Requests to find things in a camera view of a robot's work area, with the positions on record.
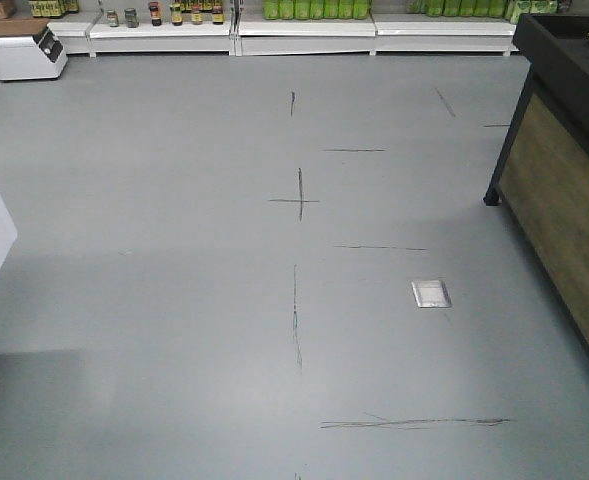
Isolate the metal floor outlet cover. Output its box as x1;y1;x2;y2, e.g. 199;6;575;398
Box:
411;279;452;308

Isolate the white store shelf unit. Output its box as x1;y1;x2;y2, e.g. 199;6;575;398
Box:
0;0;525;57

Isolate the yellow-lid jar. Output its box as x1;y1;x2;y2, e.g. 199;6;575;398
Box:
170;2;183;26

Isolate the red-lid dark jar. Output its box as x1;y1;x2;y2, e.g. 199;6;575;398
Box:
148;1;163;27

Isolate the black wooden display stand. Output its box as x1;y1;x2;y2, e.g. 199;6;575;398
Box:
484;14;589;355

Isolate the grey-lid glass jar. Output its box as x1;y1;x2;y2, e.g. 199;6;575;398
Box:
124;8;139;28

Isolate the green-lid glass jar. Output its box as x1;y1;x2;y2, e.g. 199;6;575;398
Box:
105;9;120;28

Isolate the white box appliance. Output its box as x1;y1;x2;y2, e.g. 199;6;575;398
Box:
0;27;68;82

